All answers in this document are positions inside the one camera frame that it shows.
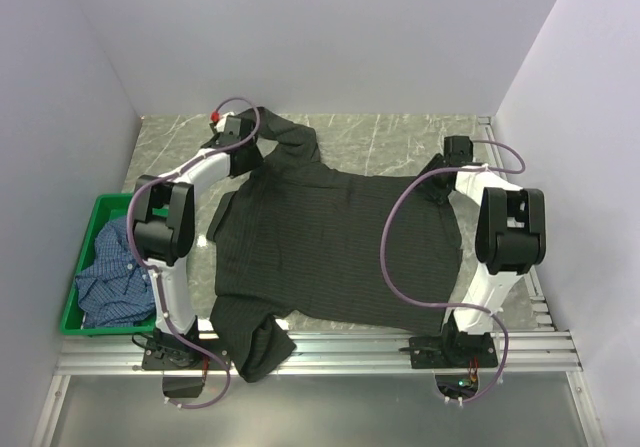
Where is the blue checked shirt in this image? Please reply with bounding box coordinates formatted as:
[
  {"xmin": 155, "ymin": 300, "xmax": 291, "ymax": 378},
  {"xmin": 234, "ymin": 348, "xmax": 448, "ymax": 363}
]
[{"xmin": 74, "ymin": 216, "xmax": 155, "ymax": 329}]

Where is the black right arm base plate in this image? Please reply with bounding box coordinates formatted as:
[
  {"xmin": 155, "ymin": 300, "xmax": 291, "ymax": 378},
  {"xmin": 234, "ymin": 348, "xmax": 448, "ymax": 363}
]
[{"xmin": 399, "ymin": 333, "xmax": 499, "ymax": 369}]

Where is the black pinstriped long sleeve shirt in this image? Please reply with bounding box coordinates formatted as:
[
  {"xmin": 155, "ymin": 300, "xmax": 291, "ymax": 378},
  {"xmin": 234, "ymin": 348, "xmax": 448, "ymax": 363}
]
[{"xmin": 208, "ymin": 108, "xmax": 462, "ymax": 382}]

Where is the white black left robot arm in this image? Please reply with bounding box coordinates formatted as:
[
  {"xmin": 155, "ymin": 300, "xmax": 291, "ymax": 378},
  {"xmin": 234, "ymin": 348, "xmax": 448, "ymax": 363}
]
[{"xmin": 126, "ymin": 107, "xmax": 263, "ymax": 369}]

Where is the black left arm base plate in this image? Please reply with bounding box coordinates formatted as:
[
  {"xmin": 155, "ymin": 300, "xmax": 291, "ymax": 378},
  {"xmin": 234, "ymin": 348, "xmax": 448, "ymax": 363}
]
[{"xmin": 131, "ymin": 334, "xmax": 223, "ymax": 371}]

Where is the aluminium rail frame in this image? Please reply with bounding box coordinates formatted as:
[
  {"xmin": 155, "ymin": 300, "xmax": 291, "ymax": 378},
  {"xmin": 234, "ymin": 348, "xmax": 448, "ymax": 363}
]
[{"xmin": 49, "ymin": 114, "xmax": 589, "ymax": 446}]

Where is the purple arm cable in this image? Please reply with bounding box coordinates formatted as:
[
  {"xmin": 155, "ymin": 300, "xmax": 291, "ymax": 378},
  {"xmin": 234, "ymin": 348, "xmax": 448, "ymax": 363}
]
[
  {"xmin": 380, "ymin": 139, "xmax": 527, "ymax": 406},
  {"xmin": 125, "ymin": 97, "xmax": 262, "ymax": 410}
]

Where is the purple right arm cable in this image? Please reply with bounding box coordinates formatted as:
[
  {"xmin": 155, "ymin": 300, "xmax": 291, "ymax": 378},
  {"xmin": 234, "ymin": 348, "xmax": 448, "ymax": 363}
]
[{"xmin": 380, "ymin": 139, "xmax": 527, "ymax": 406}]

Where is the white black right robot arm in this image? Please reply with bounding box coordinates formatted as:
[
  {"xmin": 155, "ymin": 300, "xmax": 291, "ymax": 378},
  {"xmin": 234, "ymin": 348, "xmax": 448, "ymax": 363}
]
[{"xmin": 422, "ymin": 136, "xmax": 546, "ymax": 368}]

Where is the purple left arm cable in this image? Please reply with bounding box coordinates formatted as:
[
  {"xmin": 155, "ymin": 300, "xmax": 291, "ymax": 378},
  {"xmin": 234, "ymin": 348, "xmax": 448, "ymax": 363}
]
[{"xmin": 125, "ymin": 97, "xmax": 262, "ymax": 410}]

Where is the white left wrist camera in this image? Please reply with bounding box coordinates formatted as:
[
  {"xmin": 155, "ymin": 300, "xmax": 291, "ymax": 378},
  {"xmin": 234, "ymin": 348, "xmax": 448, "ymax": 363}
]
[{"xmin": 209, "ymin": 111, "xmax": 235, "ymax": 132}]

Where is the green plastic tray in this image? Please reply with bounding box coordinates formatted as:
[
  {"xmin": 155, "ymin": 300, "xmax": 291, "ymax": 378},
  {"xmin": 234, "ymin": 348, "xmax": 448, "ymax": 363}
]
[{"xmin": 60, "ymin": 193, "xmax": 155, "ymax": 336}]

